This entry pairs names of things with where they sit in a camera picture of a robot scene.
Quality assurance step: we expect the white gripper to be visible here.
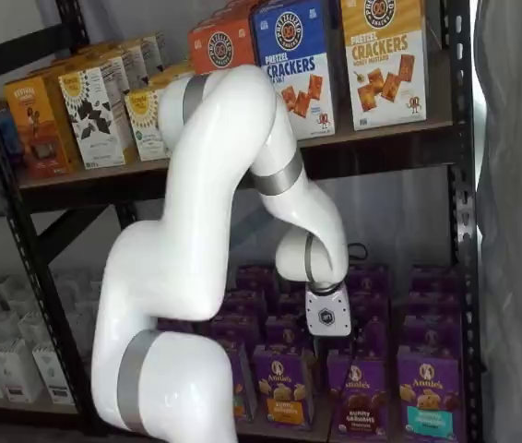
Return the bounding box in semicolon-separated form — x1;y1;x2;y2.
304;281;357;365

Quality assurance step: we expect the purple Annie's box brown patch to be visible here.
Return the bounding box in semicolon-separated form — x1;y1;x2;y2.
350;290;390;323
346;263;389;295
326;348;392;443
351;317;392;354

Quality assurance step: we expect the purple Annie's box yellow label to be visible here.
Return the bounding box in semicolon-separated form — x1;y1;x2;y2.
275;293;308;320
264;316;311;348
251;343;316;433

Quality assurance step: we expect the purple Annie's box green label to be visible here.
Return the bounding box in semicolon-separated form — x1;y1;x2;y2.
222;340;258;424
234;264;277;295
220;290;269;320
208;316;263;346

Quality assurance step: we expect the purple Annie's box teal label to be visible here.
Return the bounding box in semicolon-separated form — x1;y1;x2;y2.
409;264;461;293
406;288;463;319
397;348;464;443
401;314;464;355

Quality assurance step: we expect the brown wooden shelf board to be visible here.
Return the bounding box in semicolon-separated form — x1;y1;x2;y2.
14;120;455;191

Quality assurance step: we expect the blue pretzel crackers box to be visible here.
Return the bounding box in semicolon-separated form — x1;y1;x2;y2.
248;0;337;139

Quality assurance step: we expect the yellow pretzel crackers box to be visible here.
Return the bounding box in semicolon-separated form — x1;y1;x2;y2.
339;0;429;132

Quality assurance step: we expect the Simple Mills bars box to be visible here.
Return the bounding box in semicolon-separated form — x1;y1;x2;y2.
124;86;172;162

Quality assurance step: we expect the orange cheddar pretzel crackers box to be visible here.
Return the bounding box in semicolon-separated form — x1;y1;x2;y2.
186;18;258;78

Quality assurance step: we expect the Simple Mills Sweet Thins box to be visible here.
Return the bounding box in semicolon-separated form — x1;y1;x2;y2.
57;66;127;170

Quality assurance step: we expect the cream Simple Mills box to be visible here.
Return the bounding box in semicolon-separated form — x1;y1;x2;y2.
120;31;169;89
74;43;137;93

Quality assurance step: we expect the orange Simple Mills box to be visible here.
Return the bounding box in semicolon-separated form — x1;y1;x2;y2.
3;73;83;180

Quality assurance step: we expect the black metal shelving rack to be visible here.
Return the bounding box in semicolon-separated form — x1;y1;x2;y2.
0;0;482;443

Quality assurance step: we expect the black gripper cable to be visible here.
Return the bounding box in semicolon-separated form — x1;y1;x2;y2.
344;243;369;262

